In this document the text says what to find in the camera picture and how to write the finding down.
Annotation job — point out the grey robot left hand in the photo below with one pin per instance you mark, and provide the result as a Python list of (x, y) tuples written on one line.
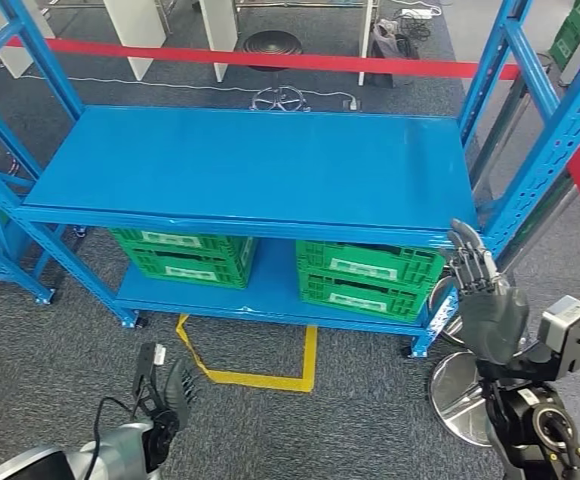
[(177, 394)]

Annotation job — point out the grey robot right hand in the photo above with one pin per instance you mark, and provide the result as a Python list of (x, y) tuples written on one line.
[(492, 324)]

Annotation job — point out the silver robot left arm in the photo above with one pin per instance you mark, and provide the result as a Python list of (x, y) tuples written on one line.
[(115, 454)]

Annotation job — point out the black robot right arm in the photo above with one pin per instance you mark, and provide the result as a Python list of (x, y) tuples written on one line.
[(534, 417)]

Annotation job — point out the chrome round stool base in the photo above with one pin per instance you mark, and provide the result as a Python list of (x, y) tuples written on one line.
[(457, 397)]

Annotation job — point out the yellow floor tape outline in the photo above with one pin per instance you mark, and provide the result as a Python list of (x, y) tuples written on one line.
[(310, 358)]

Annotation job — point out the grey bag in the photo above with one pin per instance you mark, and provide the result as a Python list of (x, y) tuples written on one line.
[(385, 46)]

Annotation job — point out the white power strip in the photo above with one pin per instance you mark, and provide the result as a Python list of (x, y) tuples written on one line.
[(417, 13)]

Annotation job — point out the chrome star stool base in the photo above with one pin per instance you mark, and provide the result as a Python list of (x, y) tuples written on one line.
[(0, 162)]

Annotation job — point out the red barrier tape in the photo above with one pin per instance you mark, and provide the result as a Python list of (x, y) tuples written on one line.
[(270, 61)]

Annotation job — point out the white desk side panel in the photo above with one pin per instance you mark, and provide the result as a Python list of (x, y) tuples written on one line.
[(137, 33), (15, 56)]

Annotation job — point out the black stool with chrome base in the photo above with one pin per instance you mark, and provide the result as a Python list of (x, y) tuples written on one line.
[(273, 46)]

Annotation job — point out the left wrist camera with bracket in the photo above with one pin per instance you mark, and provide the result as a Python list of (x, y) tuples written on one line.
[(145, 368)]

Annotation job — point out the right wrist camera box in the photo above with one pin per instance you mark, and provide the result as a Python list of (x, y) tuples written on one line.
[(568, 331)]

